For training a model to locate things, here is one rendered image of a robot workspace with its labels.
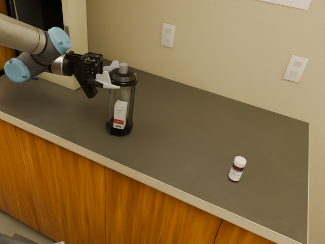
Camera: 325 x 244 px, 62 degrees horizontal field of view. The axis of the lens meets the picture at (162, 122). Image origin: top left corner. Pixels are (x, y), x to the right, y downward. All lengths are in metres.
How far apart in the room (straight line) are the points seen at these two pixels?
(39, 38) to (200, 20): 0.80
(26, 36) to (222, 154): 0.74
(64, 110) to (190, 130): 0.53
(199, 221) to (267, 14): 0.89
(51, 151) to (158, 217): 0.50
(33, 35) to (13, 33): 0.06
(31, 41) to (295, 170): 0.96
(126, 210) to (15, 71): 0.64
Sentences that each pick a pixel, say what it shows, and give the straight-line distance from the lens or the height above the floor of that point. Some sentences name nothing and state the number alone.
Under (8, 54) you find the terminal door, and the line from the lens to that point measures 1.44.
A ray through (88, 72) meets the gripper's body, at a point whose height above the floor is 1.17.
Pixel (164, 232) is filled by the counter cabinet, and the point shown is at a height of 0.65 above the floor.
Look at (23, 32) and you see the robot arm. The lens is 0.82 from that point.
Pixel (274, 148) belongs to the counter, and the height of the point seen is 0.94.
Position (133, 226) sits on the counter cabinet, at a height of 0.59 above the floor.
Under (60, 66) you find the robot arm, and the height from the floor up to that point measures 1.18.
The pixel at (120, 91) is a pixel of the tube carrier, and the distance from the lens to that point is 0.94.
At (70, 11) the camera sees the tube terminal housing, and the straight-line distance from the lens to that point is 1.22.
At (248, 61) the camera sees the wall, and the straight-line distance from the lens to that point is 1.39.
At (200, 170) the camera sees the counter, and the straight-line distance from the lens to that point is 0.96.
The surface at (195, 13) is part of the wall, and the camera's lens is 1.40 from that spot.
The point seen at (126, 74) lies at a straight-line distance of 0.94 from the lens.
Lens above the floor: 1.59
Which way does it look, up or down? 35 degrees down
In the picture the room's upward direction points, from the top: 8 degrees clockwise
